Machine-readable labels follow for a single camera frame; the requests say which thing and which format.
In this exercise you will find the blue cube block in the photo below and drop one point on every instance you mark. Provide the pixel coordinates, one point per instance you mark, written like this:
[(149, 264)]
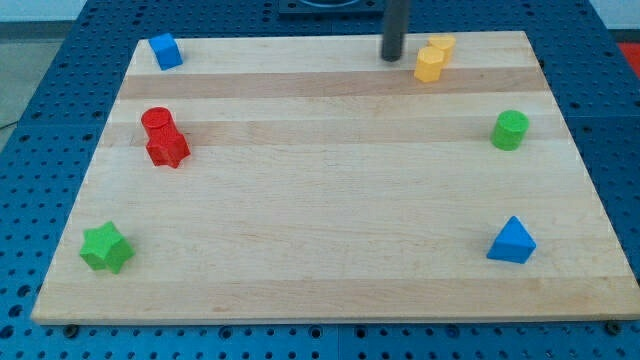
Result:
[(166, 51)]

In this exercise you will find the green star block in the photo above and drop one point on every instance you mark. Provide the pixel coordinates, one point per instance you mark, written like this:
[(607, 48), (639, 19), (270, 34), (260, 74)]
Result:
[(106, 248)]

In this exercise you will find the yellow heart block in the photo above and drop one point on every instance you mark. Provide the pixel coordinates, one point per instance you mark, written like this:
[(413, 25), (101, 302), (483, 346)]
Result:
[(444, 42)]

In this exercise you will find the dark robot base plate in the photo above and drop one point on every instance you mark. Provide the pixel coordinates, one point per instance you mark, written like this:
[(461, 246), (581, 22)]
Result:
[(330, 7)]

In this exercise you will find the red star block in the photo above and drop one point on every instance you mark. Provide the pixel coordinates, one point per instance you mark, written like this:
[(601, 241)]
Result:
[(167, 146)]

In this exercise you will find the blue triangle block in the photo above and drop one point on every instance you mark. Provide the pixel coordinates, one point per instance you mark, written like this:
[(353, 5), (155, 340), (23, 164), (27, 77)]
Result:
[(513, 243)]

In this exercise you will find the red cylinder block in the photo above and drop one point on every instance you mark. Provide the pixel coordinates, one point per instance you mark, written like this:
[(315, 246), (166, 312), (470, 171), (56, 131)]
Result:
[(158, 124)]

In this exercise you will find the wooden board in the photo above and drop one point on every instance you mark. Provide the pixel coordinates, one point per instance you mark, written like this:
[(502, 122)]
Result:
[(325, 185)]

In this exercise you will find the green cylinder block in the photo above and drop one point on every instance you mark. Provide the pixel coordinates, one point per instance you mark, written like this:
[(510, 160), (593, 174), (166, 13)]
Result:
[(509, 130)]

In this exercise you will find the yellow hexagon block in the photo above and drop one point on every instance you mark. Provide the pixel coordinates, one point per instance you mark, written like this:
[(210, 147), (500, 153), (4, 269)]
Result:
[(429, 64)]

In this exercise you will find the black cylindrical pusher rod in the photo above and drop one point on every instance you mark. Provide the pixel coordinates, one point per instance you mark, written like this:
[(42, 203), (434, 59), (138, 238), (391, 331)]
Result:
[(395, 25)]

